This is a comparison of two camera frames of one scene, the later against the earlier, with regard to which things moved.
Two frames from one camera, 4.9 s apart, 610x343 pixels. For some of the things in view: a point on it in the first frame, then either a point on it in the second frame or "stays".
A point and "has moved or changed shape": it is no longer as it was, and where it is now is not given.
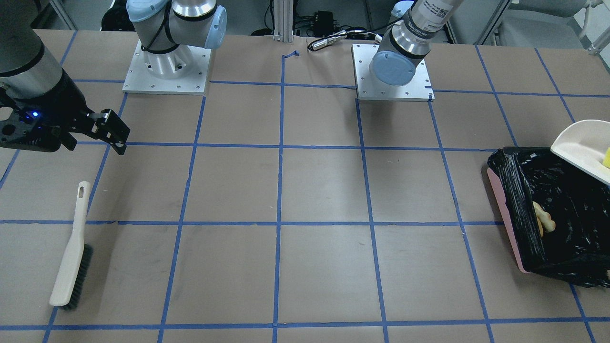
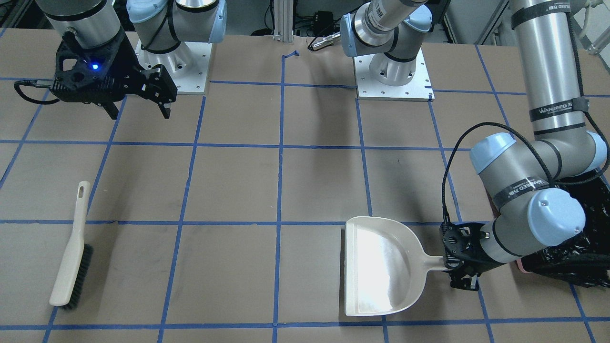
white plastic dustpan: x=584 y=144 has moved or changed shape
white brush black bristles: x=75 y=268 stays
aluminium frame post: x=283 y=21 stays
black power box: x=323 y=23 stays
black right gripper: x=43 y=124 -> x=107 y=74
